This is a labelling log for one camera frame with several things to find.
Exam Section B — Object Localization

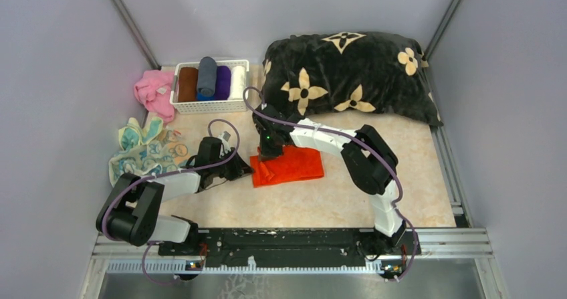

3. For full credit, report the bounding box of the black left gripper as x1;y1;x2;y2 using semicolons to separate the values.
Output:
211;146;255;181

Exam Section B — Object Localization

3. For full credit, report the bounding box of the orange towel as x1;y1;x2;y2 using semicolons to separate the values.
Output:
250;146;324;188

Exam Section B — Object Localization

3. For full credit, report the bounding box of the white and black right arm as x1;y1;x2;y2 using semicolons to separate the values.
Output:
253;105;407;254

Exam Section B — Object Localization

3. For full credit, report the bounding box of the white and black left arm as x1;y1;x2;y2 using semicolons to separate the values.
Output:
96;136;253;255

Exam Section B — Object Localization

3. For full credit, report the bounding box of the white rolled towel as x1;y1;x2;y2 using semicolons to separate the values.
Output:
228;66;247;100

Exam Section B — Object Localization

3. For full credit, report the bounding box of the blue rolled towel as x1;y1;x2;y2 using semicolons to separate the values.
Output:
197;93;215;102

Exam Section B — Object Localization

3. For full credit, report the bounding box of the purple rolled towel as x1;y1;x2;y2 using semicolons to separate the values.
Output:
214;66;231;100

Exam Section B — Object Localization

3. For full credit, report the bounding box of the grey rolled towel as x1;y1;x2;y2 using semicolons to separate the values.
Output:
197;56;217;98

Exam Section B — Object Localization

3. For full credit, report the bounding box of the patterned teal yellow towel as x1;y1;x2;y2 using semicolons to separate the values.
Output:
108;116;189;186

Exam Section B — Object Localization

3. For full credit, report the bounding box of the black floral pillow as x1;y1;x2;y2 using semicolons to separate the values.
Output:
261;31;443;126

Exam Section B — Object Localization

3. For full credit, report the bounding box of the brown rolled towel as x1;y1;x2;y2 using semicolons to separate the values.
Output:
178;67;199;102

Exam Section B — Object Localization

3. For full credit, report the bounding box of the pink towel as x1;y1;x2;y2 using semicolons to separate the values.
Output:
134;70;175;123

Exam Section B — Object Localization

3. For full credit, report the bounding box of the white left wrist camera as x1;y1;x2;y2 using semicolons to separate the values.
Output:
217;131;231;154

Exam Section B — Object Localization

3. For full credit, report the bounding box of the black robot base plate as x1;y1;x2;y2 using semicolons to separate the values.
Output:
158;228;421;268

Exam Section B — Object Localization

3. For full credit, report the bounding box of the aluminium frame rail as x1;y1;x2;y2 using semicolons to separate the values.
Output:
80;227;508;298

